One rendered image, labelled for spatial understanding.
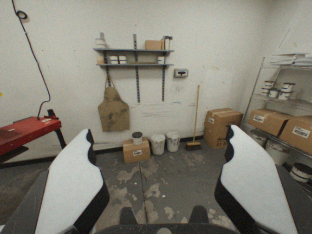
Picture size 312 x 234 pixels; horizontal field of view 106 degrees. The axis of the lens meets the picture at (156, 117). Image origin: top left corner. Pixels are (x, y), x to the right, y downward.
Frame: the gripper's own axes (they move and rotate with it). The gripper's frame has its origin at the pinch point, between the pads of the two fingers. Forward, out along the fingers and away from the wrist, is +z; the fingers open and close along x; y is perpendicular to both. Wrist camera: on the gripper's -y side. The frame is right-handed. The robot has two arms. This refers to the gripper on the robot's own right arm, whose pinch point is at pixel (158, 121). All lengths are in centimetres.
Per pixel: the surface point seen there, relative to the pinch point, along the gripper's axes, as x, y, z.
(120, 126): -73, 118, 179
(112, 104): -81, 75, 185
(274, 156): 190, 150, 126
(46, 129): -125, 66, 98
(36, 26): -156, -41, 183
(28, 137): -130, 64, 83
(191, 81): 69, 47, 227
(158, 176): -2, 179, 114
